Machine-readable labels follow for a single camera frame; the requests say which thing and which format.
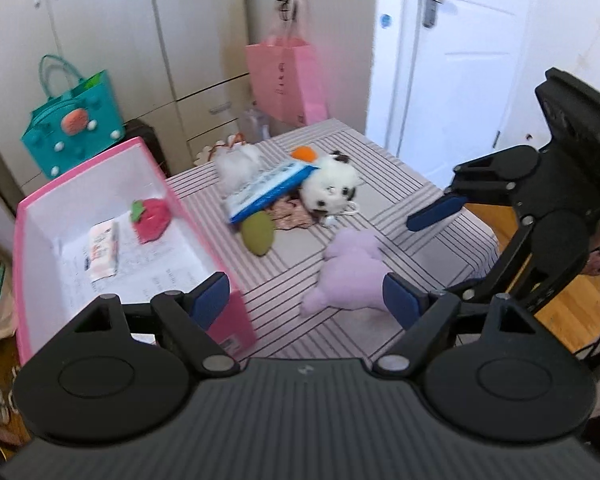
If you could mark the orange plush toy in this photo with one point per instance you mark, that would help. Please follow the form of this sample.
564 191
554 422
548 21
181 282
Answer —
304 153

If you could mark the round blue sticker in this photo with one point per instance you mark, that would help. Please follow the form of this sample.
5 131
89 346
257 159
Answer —
385 20

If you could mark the purple plush toy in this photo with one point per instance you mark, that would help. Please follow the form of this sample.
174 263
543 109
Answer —
350 270

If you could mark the white tissue packet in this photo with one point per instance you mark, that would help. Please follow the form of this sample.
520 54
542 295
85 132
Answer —
102 252

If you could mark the clear plastic bag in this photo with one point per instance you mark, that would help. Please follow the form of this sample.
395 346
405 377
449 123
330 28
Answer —
255 122

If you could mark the pink paper gift bag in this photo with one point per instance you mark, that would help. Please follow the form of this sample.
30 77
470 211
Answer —
285 80

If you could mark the teal felt tote bag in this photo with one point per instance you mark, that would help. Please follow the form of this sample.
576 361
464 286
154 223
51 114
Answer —
80 145

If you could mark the pink ribbon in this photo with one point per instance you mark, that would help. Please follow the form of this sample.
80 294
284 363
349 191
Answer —
292 15

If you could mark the blue wet wipes pack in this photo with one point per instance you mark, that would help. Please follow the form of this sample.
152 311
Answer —
270 187

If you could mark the red strawberry plush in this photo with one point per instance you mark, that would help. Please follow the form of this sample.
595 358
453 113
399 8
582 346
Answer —
152 222

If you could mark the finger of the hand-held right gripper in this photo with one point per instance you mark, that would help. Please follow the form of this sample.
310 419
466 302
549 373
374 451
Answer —
510 265
437 212

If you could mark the beige wardrobe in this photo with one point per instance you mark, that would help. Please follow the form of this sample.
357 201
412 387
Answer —
105 35

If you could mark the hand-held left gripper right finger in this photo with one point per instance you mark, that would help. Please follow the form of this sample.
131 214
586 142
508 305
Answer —
401 301

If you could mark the white door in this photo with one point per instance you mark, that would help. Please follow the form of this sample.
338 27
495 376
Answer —
470 85

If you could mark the printed paper sheet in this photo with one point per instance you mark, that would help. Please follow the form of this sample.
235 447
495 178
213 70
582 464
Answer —
152 270

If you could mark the floral cloth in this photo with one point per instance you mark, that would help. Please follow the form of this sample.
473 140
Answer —
292 212

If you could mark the green plush toy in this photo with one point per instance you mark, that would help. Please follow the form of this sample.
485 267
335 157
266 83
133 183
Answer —
257 235

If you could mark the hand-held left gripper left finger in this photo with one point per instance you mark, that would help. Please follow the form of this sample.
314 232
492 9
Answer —
211 299

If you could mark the black and white panda plush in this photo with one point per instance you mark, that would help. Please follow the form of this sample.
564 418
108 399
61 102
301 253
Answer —
330 180

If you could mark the pink storage box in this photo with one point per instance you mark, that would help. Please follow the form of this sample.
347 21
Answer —
180 230

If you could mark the white mesh bath pouf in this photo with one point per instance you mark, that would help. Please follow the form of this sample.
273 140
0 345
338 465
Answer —
237 162

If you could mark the striped bedsheet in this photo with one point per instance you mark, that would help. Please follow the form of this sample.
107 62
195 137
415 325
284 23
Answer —
290 275

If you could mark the black suitcase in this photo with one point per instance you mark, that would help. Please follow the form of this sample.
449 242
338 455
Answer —
150 141

